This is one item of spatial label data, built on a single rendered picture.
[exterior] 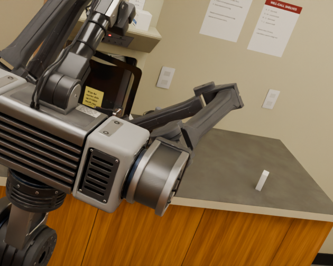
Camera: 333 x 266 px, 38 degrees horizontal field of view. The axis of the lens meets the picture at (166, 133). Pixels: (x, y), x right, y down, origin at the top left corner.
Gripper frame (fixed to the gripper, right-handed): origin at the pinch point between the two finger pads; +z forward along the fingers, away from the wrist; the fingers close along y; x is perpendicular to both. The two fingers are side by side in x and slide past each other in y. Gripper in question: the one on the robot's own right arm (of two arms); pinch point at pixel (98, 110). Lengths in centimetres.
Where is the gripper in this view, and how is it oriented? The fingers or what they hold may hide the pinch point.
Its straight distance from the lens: 184.2
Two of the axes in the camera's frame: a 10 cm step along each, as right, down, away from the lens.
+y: 2.8, -8.6, -4.2
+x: -9.3, -1.4, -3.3
